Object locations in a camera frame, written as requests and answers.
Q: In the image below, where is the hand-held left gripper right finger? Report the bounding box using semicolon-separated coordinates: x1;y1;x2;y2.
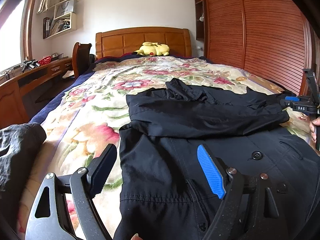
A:
197;144;302;240

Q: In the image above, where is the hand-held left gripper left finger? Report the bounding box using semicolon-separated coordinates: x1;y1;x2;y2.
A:
25;144;118;240

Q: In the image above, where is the black jacket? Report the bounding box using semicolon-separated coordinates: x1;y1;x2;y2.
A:
114;78;320;240

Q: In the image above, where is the person's right hand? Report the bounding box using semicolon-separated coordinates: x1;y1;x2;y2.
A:
309;118;320;143

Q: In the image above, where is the floral blanket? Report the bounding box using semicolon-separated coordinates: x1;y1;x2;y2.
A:
17;55;313;240

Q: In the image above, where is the navy blue bed sheet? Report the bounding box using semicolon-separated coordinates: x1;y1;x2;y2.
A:
27;55;120;126

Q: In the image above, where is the wooden louvred wardrobe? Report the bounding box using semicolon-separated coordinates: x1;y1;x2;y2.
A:
201;0;320;97

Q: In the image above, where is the grey crinkled cloth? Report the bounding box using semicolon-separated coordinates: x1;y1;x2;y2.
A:
0;122;47;200

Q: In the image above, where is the wooden chair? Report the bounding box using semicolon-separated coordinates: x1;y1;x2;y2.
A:
72;42;92;79

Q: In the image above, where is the wooden desk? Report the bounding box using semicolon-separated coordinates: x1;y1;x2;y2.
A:
0;56;75;129

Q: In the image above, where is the black metal device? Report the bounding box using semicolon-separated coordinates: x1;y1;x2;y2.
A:
22;59;40;72

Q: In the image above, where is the yellow plush toy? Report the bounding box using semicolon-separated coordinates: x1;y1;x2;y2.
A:
132;41;171;57

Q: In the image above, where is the wooden niche shelf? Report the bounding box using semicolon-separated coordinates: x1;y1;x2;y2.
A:
194;0;206;40

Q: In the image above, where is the wooden bed headboard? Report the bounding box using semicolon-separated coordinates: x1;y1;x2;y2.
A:
95;27;192;59

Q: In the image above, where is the window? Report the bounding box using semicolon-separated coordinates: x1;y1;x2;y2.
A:
0;0;33;73

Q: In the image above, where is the white paper bag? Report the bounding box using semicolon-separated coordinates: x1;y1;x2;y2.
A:
54;0;75;18

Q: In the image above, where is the white wall shelf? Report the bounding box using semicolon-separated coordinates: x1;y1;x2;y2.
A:
42;0;78;40

